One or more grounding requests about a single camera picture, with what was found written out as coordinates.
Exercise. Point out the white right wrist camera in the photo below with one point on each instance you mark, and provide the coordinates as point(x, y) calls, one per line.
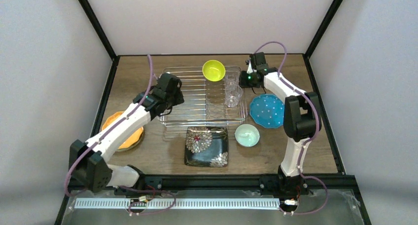
point(250, 68)

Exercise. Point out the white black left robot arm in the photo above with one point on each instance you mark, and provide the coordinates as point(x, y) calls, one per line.
point(89, 160)

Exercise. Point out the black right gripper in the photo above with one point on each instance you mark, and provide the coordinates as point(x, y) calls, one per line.
point(246, 80)

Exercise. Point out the metal wire dish rack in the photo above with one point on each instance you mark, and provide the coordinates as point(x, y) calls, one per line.
point(204, 100)

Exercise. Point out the blue polka dot plate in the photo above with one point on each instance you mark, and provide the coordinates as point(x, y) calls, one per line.
point(267, 110)

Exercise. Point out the yellow green bowl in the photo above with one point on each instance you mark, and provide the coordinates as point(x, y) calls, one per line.
point(213, 70)

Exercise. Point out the white slotted cable duct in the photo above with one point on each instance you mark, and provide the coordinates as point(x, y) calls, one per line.
point(181, 203)

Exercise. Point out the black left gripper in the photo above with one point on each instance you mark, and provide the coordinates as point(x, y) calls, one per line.
point(176, 97)

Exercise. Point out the black aluminium frame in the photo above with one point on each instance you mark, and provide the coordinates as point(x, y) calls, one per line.
point(337, 180)

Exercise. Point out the orange polka dot plate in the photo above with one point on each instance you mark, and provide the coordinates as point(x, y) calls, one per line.
point(132, 141)

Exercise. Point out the pale green glass bowl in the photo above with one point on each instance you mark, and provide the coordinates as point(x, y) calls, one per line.
point(247, 135)

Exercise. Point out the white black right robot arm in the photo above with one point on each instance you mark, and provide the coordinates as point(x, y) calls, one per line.
point(302, 121)

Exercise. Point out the black floral square plate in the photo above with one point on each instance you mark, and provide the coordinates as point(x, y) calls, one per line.
point(206, 147)

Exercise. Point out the small clear plastic cup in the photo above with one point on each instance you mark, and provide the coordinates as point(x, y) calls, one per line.
point(233, 96)

